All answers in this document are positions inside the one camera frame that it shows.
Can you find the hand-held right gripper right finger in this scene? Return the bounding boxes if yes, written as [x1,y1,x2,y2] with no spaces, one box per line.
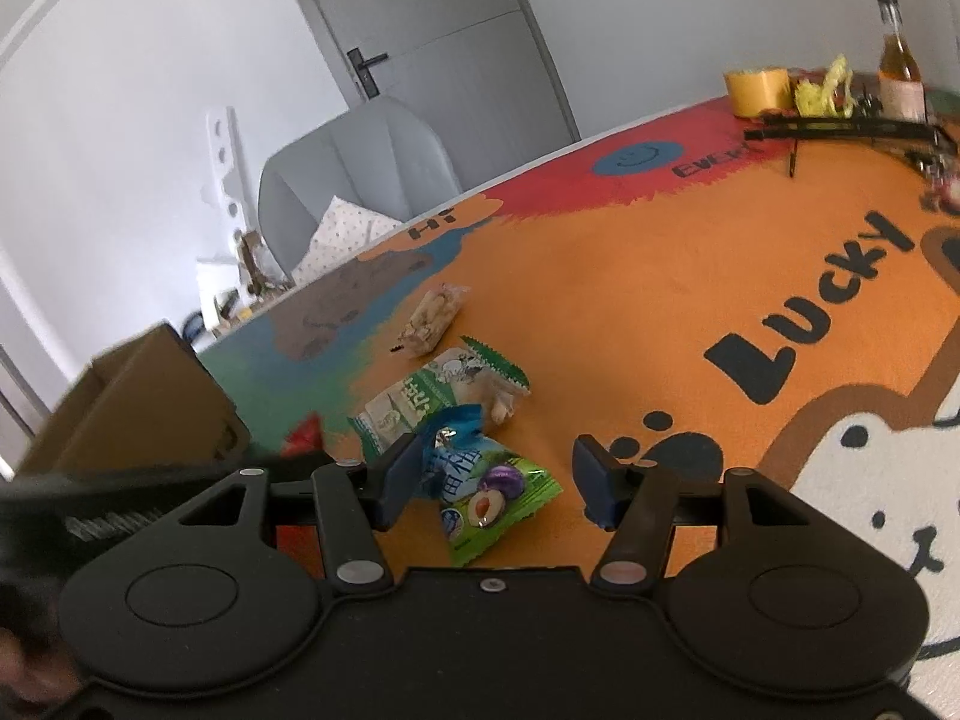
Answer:
[572,435,878,593]

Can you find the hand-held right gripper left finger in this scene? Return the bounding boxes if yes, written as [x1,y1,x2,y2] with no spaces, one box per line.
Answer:
[112,431,426,593]

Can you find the green white cracker packet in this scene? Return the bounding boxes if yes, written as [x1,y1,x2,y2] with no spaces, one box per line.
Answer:
[349,335,532,458]

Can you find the green plum packet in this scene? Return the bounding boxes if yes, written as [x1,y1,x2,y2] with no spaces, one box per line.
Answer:
[439,446,563,569]

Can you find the red chocolate packet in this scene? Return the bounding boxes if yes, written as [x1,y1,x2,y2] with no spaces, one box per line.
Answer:
[281,414,325,458]

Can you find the clear peanut packet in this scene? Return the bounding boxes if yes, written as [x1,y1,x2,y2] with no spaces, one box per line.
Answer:
[395,283,467,357]

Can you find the colourful printed cat mat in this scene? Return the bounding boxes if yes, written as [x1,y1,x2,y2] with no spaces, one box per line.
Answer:
[196,86,960,665]

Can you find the dotted white pillow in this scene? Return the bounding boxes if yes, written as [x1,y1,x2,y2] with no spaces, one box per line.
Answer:
[291,195,406,287]

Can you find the grey chair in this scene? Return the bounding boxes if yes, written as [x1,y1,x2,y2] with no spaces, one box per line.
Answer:
[257,97,464,287]

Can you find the white foam board with holes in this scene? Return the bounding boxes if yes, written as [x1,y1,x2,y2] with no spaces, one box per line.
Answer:
[199,106,245,241]

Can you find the yellow tape roll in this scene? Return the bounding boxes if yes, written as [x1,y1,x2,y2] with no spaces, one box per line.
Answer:
[724,67,792,119]

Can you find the black metal stand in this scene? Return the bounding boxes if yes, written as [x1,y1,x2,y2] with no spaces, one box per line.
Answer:
[744,109,960,179]

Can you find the grey door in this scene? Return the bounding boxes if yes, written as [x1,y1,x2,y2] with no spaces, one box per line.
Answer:
[270,0,582,147]

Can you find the brown glass bottle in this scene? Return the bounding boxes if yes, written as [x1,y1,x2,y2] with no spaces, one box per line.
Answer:
[874,0,927,122]

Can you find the black door handle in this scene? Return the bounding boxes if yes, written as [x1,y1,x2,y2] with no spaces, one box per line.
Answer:
[346,47,389,98]

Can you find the pink keychain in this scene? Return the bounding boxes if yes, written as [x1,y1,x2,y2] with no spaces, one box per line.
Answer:
[915,154,960,215]

